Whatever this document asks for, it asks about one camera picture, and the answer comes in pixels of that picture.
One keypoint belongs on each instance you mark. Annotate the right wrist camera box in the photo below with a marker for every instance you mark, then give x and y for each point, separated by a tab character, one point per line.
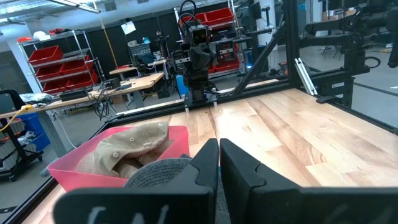
199	35

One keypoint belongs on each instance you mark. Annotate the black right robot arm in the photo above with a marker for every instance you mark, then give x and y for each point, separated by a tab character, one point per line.
199	84

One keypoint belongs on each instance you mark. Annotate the black neighbouring robot arm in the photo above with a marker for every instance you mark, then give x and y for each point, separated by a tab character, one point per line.
351	23

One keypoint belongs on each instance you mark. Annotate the black diagonal frame brace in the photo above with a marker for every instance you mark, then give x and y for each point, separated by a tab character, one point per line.
261	59

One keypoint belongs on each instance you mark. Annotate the dark grey hat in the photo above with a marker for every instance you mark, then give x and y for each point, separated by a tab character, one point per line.
155	174

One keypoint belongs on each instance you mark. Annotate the small wooden table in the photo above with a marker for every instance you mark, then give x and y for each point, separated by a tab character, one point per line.
124	69

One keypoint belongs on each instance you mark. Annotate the black table edge rail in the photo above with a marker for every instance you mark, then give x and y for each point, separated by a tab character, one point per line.
155	110
28	199
357	116

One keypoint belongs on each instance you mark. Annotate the blue storage bin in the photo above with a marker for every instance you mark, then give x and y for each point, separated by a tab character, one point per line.
29	123

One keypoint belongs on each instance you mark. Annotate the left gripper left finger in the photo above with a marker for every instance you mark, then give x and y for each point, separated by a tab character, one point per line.
186	199

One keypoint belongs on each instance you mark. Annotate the white helmet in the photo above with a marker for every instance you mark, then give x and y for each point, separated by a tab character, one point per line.
41	35

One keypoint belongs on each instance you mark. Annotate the white paper sheet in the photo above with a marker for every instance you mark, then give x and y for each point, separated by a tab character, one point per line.
128	28

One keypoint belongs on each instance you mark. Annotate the black power box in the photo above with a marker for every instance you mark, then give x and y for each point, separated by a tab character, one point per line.
74	95

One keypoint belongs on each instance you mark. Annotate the red plastic storage bin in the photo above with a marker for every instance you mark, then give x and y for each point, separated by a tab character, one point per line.
200	18
54	87
45	55
76	65
228	66
219	17
82	81
48	72

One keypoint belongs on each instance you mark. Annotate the black equipment cart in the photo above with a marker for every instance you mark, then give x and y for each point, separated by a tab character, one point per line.
15	149

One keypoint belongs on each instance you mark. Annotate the pink plastic bin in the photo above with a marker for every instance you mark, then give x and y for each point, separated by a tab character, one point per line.
81	182

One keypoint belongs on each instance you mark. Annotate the black frame post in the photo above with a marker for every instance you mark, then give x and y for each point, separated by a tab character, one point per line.
292	40

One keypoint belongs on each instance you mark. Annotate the aluminium profile bracket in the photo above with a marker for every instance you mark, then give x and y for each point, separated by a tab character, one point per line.
306	77

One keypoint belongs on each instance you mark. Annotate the beige hat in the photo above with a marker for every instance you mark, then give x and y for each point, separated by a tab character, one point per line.
130	143

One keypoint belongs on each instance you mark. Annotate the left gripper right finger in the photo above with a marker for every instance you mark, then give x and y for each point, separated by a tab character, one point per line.
264	199

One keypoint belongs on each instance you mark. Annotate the small blue container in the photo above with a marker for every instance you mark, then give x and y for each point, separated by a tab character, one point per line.
182	85

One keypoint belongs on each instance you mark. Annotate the long wooden desk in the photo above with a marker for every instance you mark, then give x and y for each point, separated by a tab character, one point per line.
77	99

